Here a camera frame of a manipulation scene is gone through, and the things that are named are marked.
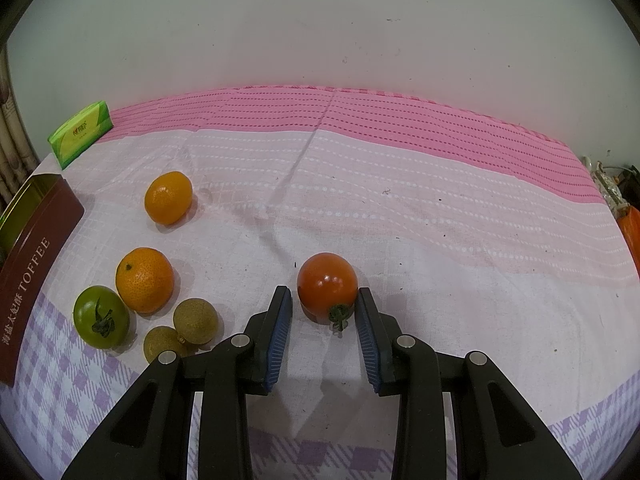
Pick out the small red tomato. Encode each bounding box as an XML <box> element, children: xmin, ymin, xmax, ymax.
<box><xmin>297</xmin><ymin>252</ymin><xmax>359</xmax><ymax>334</ymax></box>

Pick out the front longan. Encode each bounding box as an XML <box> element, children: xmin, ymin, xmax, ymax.
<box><xmin>143</xmin><ymin>326</ymin><xmax>191</xmax><ymax>363</ymax></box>

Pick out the longan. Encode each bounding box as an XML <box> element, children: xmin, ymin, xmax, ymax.
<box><xmin>143</xmin><ymin>326</ymin><xmax>191</xmax><ymax>363</ymax></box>
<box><xmin>174</xmin><ymin>298</ymin><xmax>218</xmax><ymax>347</ymax></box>

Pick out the back longan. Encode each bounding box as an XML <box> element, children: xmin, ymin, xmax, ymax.
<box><xmin>174</xmin><ymin>298</ymin><xmax>218</xmax><ymax>347</ymax></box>

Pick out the green tomato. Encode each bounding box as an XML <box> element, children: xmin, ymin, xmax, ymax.
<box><xmin>73</xmin><ymin>285</ymin><xmax>130</xmax><ymax>350</ymax></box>

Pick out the middle orange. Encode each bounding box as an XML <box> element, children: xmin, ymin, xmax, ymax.
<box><xmin>115</xmin><ymin>247</ymin><xmax>175</xmax><ymax>315</ymax></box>

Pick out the far small orange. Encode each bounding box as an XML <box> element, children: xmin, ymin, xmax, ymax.
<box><xmin>144</xmin><ymin>171</ymin><xmax>193</xmax><ymax>226</ymax></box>

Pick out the gold and red toffee tin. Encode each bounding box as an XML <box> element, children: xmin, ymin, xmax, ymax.
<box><xmin>0</xmin><ymin>174</ymin><xmax>84</xmax><ymax>386</ymax></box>

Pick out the orange object at edge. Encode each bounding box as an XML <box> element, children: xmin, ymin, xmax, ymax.
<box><xmin>581</xmin><ymin>154</ymin><xmax>640</xmax><ymax>281</ymax></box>

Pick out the beige patterned curtain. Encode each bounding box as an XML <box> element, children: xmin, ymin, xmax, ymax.
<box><xmin>0</xmin><ymin>46</ymin><xmax>39</xmax><ymax>205</ymax></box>

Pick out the green tissue pack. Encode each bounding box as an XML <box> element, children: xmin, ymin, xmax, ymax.
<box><xmin>48</xmin><ymin>101</ymin><xmax>113</xmax><ymax>169</ymax></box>

